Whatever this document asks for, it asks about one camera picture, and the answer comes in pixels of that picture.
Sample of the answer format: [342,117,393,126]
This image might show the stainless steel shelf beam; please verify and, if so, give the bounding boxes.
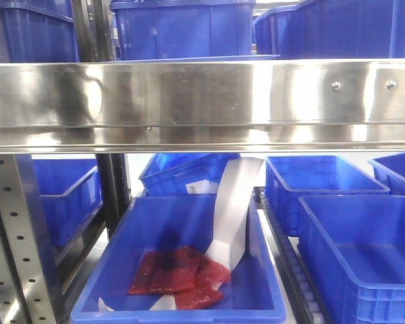
[0,59,405,153]

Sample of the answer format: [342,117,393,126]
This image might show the dark vertical shelf posts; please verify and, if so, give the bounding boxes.
[72,0,115,62]

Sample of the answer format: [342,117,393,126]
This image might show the lower tilted rear blue bin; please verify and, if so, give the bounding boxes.
[139,153,240,196]

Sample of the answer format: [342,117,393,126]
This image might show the white paper strip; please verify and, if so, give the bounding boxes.
[97,157,265,313]

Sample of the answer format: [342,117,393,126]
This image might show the lower right rear blue bin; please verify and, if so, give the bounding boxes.
[264,155,390,237]

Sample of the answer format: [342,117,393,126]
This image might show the lower left blue bin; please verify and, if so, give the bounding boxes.
[32,159,103,248]

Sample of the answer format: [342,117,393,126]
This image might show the upper middle blue bin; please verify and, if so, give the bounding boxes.
[110,1,256,60]

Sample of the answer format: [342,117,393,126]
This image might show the upper right blue bin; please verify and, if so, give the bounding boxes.
[254,1,405,59]

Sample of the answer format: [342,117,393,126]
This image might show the lower right front blue bin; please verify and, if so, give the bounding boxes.
[298,195,405,323]

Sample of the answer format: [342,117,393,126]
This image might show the lower far right blue bin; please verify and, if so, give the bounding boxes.
[369,153,405,196]

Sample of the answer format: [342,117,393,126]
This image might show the upper left blue bin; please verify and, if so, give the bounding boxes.
[0,0,79,63]

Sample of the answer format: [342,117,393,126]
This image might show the perforated steel shelf post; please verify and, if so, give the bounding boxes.
[0,154,68,323]

